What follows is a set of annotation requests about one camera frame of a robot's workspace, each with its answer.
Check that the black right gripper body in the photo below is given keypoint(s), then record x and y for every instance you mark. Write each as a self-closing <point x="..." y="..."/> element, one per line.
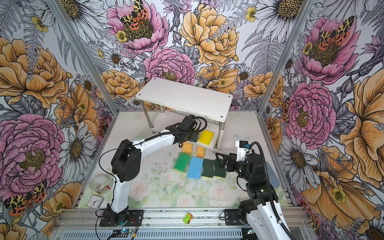
<point x="239" y="167"/>

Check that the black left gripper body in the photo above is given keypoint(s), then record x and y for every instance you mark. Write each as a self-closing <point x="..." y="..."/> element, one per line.
<point x="191" y="137"/>

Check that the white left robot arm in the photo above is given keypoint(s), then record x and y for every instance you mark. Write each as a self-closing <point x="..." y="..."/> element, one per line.
<point x="126" y="162"/>

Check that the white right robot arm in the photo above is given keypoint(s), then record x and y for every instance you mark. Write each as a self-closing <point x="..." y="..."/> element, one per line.
<point x="262" y="211"/>

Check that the white two-tier shelf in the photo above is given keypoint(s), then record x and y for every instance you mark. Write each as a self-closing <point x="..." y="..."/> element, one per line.
<point x="177" y="100"/>

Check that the dark green scouring sponge right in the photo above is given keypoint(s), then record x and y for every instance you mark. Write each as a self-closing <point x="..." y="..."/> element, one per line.
<point x="219" y="172"/>

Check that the dark green scouring sponge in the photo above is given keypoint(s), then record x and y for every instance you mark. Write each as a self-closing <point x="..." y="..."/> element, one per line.
<point x="219" y="172"/>
<point x="208" y="168"/>

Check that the dark green scouring sponge left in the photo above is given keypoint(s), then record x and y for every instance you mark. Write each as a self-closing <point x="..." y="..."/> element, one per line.
<point x="208" y="168"/>

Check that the orange cellulose sponge left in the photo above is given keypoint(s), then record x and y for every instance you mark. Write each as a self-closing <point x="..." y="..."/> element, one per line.
<point x="187" y="148"/>

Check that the orange cellulose sponge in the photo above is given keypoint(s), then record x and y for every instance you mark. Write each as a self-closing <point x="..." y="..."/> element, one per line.
<point x="187" y="148"/>
<point x="200" y="152"/>

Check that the orange cellulose sponge right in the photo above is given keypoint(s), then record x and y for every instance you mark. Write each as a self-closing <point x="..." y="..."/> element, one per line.
<point x="200" y="152"/>

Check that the blue cellulose sponge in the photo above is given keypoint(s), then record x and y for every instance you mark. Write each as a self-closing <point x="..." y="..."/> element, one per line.
<point x="195" y="168"/>

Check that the green scrub sponge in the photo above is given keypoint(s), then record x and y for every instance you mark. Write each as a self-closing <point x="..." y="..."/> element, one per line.
<point x="182" y="162"/>

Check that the green orange small block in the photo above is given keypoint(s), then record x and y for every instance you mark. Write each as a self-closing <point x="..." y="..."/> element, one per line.
<point x="187" y="218"/>

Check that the small white square clock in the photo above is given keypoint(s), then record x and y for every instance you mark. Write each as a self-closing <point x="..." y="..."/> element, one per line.
<point x="95" y="202"/>

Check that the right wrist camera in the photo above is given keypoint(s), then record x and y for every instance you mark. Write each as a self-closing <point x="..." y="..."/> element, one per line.
<point x="242" y="150"/>

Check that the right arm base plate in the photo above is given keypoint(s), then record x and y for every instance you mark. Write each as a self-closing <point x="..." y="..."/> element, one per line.
<point x="233" y="218"/>

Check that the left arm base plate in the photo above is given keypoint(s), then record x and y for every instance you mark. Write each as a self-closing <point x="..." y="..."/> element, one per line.
<point x="127" y="218"/>

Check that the aluminium front rail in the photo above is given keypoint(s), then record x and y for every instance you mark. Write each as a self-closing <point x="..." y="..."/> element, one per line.
<point x="158" y="218"/>

